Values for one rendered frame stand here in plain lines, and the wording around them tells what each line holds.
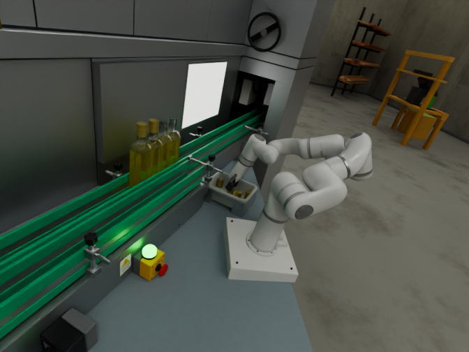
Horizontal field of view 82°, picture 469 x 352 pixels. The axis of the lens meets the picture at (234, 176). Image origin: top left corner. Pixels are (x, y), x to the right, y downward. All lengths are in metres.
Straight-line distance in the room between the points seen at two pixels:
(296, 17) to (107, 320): 1.69
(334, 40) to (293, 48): 10.43
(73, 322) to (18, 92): 0.57
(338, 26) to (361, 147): 11.35
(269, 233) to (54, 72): 0.79
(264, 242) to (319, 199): 0.28
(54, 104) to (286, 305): 0.92
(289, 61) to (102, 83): 1.18
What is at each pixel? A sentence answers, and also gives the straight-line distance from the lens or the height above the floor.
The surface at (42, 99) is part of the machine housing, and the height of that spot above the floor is 1.23.
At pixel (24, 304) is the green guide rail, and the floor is 0.92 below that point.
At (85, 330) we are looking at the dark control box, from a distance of 0.79.
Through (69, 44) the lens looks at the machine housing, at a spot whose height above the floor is 1.37.
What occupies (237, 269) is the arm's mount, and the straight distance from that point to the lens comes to 0.96.
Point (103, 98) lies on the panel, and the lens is 0.98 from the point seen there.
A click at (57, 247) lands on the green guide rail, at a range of 0.82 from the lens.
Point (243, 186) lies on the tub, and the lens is 1.35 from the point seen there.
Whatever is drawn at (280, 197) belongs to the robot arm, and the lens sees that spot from 0.85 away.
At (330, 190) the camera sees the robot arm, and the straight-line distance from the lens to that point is 0.83.
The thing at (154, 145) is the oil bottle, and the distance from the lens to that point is 1.00.
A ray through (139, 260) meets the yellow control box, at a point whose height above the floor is 0.82.
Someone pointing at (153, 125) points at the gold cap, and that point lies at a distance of 0.98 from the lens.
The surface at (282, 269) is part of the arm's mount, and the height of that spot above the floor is 0.80.
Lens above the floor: 1.50
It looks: 29 degrees down
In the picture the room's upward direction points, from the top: 13 degrees clockwise
